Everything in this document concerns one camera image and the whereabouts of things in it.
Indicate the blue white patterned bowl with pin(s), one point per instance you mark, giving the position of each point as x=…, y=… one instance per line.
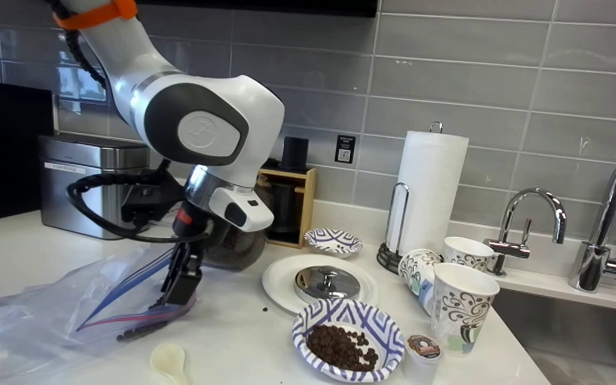
x=347, y=340

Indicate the glass jar of coffee beans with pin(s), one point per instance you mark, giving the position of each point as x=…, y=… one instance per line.
x=231, y=248

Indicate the white paper towel roll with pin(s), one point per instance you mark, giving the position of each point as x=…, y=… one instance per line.
x=423, y=192

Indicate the cream plastic spoon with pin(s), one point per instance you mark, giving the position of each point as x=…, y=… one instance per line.
x=168, y=360

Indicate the stainless steel bin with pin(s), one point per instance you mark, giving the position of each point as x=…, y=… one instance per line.
x=68, y=157

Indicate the clear zip plastic bag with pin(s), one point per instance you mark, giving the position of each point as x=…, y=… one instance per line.
x=89, y=311

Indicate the white plate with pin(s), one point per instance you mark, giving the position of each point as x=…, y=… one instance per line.
x=276, y=280

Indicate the silver metal lid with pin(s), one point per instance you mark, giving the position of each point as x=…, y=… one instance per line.
x=325, y=283

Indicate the wall power outlet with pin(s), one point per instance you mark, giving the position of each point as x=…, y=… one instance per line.
x=345, y=147

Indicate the wooden rack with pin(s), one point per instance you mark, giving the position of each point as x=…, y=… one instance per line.
x=289, y=195

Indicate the back patterned paper cup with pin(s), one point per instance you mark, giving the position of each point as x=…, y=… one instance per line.
x=467, y=251

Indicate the lying patterned paper cup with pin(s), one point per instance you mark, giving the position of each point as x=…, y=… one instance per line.
x=415, y=270

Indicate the front patterned paper cup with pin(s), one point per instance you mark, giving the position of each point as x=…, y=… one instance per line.
x=460, y=302

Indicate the small blue patterned bowl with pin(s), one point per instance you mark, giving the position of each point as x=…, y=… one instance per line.
x=335, y=241

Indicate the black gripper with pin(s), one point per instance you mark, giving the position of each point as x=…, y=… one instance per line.
x=184, y=265

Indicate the small chrome faucet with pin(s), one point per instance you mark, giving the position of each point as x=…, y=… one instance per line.
x=504, y=246

